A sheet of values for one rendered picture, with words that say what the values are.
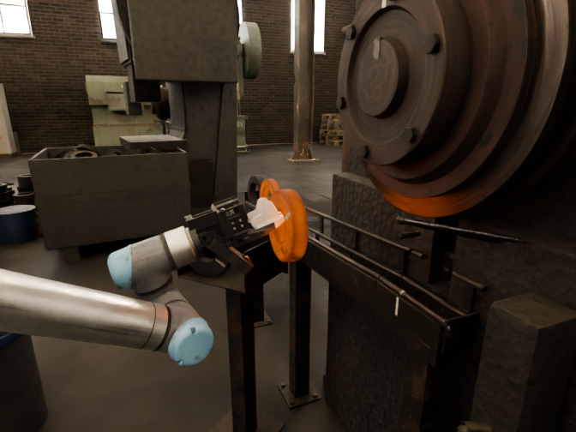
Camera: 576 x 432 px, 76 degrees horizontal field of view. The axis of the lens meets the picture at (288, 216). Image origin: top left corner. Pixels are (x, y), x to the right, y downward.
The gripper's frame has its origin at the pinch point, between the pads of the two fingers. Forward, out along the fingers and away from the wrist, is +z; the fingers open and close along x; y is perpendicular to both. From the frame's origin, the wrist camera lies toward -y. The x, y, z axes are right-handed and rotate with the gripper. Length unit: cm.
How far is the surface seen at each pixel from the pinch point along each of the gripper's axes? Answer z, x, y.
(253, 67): 249, 773, 53
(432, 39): 16.6, -29.7, 27.4
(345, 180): 27.4, 22.8, -5.2
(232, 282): -13.4, 21.7, -21.2
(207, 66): 43, 244, 47
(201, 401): -37, 48, -77
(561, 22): 26, -40, 26
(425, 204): 19.1, -21.5, 1.1
